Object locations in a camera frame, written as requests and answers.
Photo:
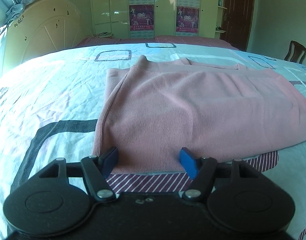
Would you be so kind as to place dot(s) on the patterned light blue bedsheet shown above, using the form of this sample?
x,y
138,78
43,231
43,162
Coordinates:
x,y
49,107

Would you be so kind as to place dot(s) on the purple poster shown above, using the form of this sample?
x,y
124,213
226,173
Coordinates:
x,y
187,20
141,17

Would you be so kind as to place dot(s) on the lower right purple poster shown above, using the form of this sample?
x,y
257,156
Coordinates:
x,y
187,20

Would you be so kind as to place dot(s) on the pink sweatshirt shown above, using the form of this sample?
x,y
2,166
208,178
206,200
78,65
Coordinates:
x,y
154,109

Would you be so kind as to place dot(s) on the pink plaid bed cover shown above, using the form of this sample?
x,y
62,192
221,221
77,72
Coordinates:
x,y
190,40

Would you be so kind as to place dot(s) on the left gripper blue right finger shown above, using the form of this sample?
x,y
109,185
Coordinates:
x,y
202,173

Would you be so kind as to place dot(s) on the stack of papers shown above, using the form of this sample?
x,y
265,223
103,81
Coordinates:
x,y
104,35

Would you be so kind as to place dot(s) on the corner shelf unit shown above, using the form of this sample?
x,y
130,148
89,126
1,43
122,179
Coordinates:
x,y
219,29

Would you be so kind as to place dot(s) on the lower left purple poster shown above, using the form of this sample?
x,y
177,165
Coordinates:
x,y
141,17

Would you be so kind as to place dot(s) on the cream wooden headboard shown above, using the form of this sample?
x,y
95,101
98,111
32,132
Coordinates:
x,y
45,27

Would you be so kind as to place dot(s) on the dark brown wooden door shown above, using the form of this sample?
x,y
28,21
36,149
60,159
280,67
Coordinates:
x,y
236,22

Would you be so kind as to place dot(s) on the cream glossy wardrobe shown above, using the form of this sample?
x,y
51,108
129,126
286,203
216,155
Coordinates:
x,y
113,16

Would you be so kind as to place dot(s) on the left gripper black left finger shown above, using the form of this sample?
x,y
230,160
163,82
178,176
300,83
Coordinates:
x,y
96,169

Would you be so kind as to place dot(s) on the dark wooden chair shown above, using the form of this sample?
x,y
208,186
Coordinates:
x,y
296,52

